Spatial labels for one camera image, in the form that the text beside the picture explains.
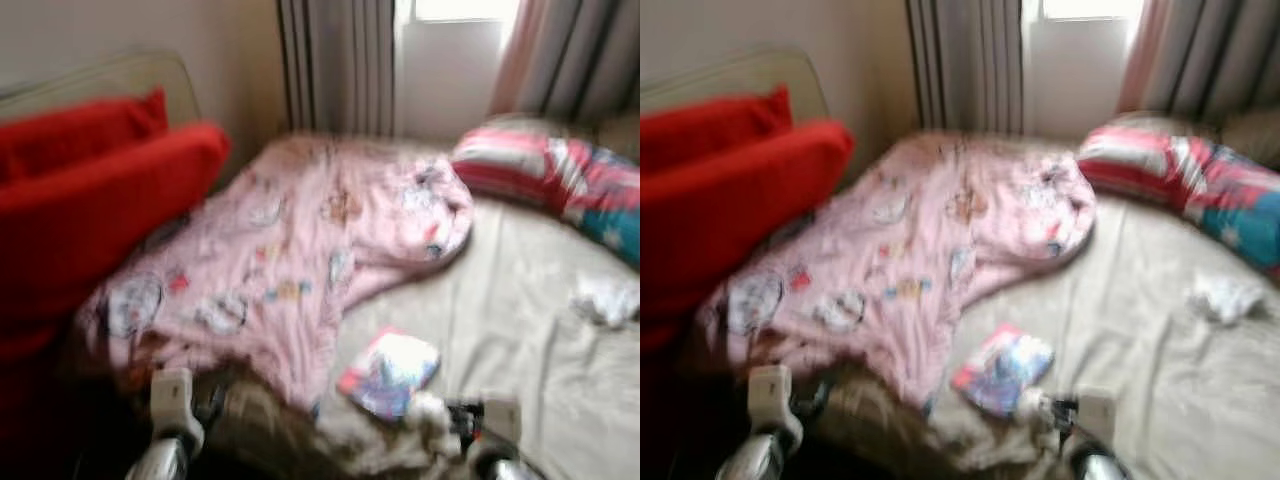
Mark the small white crumpled tissue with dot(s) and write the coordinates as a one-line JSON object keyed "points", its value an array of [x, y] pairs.
{"points": [[1035, 408], [428, 412]]}

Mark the anime cover comic book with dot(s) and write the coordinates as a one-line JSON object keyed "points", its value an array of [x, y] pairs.
{"points": [[1003, 368], [390, 372]]}

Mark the white crumpled cloth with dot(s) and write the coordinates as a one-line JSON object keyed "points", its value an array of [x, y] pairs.
{"points": [[1225, 298], [605, 300]]}

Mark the pink cartoon print quilt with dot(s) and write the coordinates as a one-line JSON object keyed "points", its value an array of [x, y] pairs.
{"points": [[920, 235], [300, 240]]}

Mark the large red cushion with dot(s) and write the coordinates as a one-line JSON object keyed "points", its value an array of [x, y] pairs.
{"points": [[730, 215], [90, 220]]}

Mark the striped red blue bolster pillow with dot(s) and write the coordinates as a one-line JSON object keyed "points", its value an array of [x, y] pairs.
{"points": [[550, 175], [1180, 180]]}

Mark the smaller red cushion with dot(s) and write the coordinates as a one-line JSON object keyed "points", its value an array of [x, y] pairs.
{"points": [[700, 130], [70, 135]]}

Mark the flat grey-brown pillow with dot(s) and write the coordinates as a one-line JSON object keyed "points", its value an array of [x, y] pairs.
{"points": [[545, 121], [1160, 119]]}

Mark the beige quilted mattress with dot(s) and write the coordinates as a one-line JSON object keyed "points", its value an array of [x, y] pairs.
{"points": [[740, 78], [110, 80]]}

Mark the pink sheer curtain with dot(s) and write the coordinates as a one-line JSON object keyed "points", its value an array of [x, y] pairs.
{"points": [[1142, 60], [515, 60]]}

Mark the bright barred window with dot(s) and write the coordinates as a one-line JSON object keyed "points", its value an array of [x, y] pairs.
{"points": [[465, 8], [1092, 8]]}

